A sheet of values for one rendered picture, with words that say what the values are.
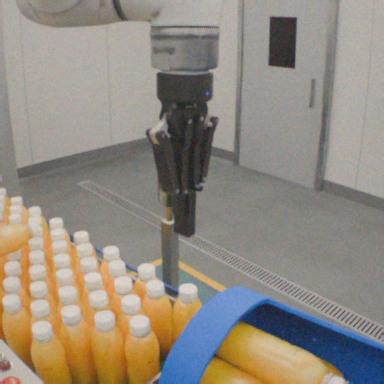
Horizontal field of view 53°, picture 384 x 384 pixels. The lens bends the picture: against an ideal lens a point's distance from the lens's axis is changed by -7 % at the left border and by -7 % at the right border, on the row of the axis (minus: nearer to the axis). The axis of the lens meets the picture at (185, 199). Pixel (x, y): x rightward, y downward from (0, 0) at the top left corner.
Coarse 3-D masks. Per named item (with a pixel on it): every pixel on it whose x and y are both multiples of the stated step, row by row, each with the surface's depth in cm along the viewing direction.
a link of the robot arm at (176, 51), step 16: (160, 32) 47; (176, 32) 46; (192, 32) 46; (208, 32) 47; (160, 48) 48; (176, 48) 47; (192, 48) 47; (208, 48) 48; (160, 64) 49; (176, 64) 48; (192, 64) 48; (208, 64) 49
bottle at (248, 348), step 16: (240, 320) 64; (240, 336) 61; (256, 336) 60; (272, 336) 61; (224, 352) 61; (240, 352) 59; (256, 352) 58; (272, 352) 57; (288, 352) 57; (304, 352) 57; (240, 368) 60; (256, 368) 58; (272, 368) 56; (288, 368) 55; (304, 368) 54; (320, 368) 54
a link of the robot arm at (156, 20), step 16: (128, 0) 46; (144, 0) 45; (160, 0) 45; (176, 0) 44; (192, 0) 44; (208, 0) 45; (224, 0) 47; (128, 16) 49; (144, 16) 48; (160, 16) 46; (176, 16) 45; (192, 16) 45; (208, 16) 46
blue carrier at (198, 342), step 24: (240, 288) 67; (216, 312) 60; (240, 312) 60; (264, 312) 75; (288, 312) 68; (192, 336) 58; (216, 336) 57; (288, 336) 73; (312, 336) 69; (336, 336) 64; (360, 336) 56; (168, 360) 57; (192, 360) 56; (336, 360) 68; (360, 360) 64
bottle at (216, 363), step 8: (216, 360) 62; (208, 368) 60; (216, 368) 60; (224, 368) 60; (232, 368) 60; (208, 376) 59; (216, 376) 59; (224, 376) 58; (232, 376) 58; (240, 376) 58; (248, 376) 58
